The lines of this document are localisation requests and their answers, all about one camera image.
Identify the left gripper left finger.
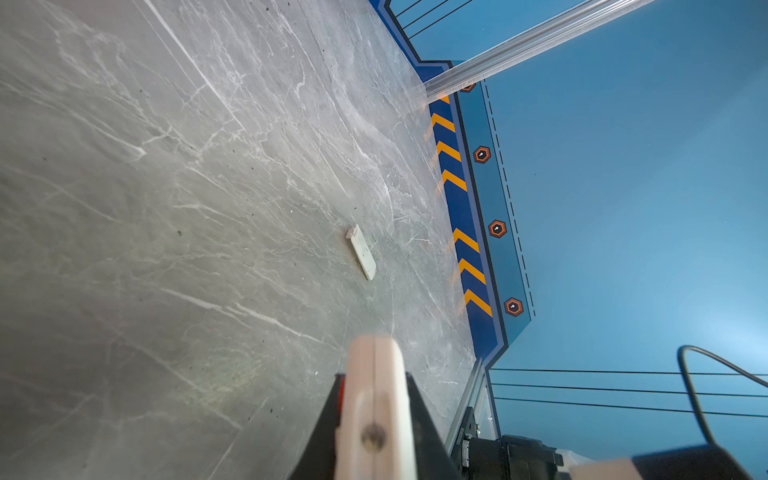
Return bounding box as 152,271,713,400
289,374,346,480

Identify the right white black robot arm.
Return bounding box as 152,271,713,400
448,345,767,479

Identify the white remote control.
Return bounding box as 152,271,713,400
334,336,417,479

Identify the right aluminium corner post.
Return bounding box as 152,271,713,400
424,0,652,102

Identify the white battery cover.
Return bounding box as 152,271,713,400
346,225,377,281

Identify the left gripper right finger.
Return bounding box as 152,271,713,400
406,373,461,480

